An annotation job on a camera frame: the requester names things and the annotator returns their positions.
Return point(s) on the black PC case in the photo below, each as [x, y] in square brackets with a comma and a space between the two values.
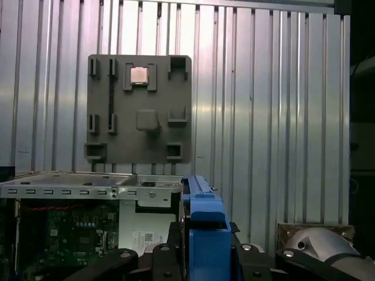
[58, 191]

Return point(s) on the green motherboard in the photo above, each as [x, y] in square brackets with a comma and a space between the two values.
[58, 228]

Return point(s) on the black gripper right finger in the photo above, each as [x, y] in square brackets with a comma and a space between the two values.
[252, 263]

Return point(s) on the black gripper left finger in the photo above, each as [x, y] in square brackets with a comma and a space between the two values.
[175, 263]

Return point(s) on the grey parts rack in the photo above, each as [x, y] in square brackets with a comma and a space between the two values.
[123, 146]

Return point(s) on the dark RAM stick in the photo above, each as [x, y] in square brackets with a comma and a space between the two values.
[111, 96]

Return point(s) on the grey power supply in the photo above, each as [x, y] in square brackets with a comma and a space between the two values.
[129, 222]

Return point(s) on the hard disk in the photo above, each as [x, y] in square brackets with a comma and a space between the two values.
[205, 248]

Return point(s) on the silver CPU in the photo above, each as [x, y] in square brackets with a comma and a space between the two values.
[140, 75]

